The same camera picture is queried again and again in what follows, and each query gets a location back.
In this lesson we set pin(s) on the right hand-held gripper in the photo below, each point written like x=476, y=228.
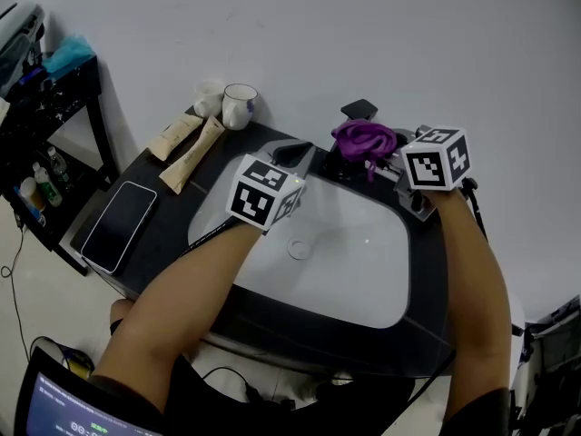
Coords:
x=426, y=168

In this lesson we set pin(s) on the purple cloth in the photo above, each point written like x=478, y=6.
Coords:
x=363, y=140

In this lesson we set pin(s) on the white mug with blue print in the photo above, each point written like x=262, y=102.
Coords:
x=238, y=107

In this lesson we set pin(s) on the grey and black device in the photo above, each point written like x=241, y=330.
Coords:
x=18, y=43

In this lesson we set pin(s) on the teal plastic bag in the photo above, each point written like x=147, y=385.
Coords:
x=68, y=52

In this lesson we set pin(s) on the black vanity cabinet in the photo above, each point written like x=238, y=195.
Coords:
x=181, y=225

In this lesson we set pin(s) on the white sink basin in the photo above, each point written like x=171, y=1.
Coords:
x=345, y=261

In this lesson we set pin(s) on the black side shelf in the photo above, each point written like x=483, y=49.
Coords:
x=50, y=102

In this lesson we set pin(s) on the grey equipment rack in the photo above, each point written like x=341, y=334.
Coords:
x=551, y=370

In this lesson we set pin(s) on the black sink faucet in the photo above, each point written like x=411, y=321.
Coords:
x=358, y=108

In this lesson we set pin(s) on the person's knee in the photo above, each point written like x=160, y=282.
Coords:
x=121, y=314

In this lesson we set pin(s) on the yellowish jar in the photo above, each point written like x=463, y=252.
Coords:
x=32, y=193

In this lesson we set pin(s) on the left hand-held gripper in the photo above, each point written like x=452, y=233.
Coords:
x=247, y=202

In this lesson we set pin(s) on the black monitor with lit screen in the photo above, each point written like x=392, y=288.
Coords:
x=68, y=407

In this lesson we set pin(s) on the clear bottle with green label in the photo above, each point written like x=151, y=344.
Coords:
x=60, y=168

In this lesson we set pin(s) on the person's left forearm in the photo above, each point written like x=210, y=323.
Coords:
x=190, y=289

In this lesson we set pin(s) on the black smartphone with white edge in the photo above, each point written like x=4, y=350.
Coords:
x=119, y=227

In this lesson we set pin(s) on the person's black clothing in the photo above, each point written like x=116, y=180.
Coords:
x=281, y=416

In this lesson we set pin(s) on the person's right forearm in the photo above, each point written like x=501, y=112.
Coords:
x=472, y=289

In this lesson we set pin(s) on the plain white cup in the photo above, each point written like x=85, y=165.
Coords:
x=208, y=94

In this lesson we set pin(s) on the sink drain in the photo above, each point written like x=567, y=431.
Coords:
x=299, y=248

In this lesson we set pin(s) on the long beige tube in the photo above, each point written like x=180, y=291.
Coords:
x=193, y=157

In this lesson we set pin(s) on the short beige tube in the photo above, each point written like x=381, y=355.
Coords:
x=174, y=136

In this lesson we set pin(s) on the white bottle with green label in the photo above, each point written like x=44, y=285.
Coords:
x=47, y=186

